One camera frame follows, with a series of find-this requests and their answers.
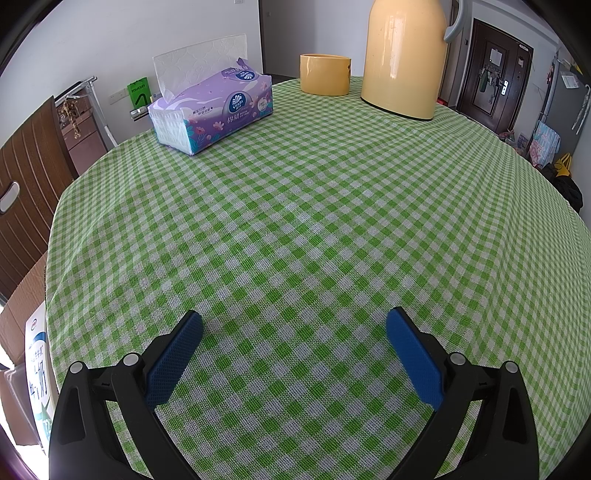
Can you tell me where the white folded umbrella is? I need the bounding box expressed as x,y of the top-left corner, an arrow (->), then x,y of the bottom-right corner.
571,85 -> 591,136

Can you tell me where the grey fridge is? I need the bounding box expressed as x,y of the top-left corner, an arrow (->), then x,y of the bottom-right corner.
538,69 -> 591,158

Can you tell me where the bunch of dried plants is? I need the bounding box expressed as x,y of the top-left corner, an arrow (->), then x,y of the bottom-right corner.
58,98 -> 82,139

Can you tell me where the green paper bag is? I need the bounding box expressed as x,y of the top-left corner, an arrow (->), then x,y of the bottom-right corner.
128,78 -> 151,112

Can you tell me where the brown cardboard box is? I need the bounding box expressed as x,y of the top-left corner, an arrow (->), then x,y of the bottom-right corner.
0,251 -> 49,446

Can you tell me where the brown chair with pink seat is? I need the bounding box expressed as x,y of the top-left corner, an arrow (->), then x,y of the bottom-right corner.
0,97 -> 80,301

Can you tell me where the white milk carton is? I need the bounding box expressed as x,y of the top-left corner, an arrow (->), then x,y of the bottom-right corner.
25,302 -> 59,457

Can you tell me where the pastel printed bag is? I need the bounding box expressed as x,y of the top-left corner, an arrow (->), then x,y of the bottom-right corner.
529,121 -> 560,167

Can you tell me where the green checked tablecloth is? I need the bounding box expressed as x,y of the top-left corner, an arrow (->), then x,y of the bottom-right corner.
44,76 -> 591,480

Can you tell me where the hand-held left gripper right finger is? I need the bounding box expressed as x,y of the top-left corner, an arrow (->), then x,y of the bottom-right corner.
385,307 -> 541,480

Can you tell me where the black bag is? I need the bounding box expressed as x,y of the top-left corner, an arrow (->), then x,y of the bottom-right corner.
542,164 -> 583,213

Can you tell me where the yellow cup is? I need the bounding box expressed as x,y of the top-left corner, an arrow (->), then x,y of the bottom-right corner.
299,54 -> 352,97

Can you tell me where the dark brown entrance door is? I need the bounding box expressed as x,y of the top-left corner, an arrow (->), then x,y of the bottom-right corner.
457,18 -> 534,134

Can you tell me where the purple tissue pack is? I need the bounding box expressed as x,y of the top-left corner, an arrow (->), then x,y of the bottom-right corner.
148,34 -> 274,156

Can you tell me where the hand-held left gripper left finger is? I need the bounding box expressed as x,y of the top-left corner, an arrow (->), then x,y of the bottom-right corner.
48,310 -> 205,480

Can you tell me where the yellow thermos jug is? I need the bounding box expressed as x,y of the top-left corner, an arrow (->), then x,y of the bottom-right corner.
360,0 -> 472,122

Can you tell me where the metal drying rack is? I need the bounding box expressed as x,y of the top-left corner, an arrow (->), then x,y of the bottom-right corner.
53,76 -> 116,149

